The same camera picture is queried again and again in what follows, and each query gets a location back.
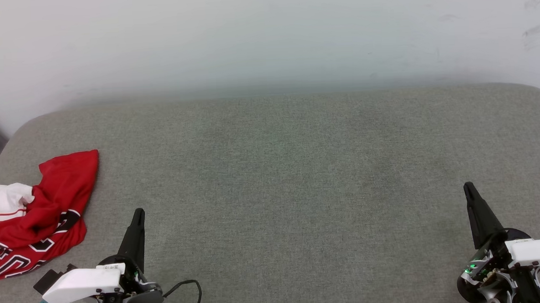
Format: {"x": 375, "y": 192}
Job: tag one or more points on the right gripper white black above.
{"x": 529, "y": 254}

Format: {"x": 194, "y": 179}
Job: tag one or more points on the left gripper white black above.
{"x": 86, "y": 282}

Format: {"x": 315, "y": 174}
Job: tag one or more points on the red and white basketball jersey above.
{"x": 57, "y": 188}

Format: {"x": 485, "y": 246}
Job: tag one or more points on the grey fabric sofa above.
{"x": 272, "y": 192}

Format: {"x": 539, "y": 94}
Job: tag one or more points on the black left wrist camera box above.
{"x": 52, "y": 280}

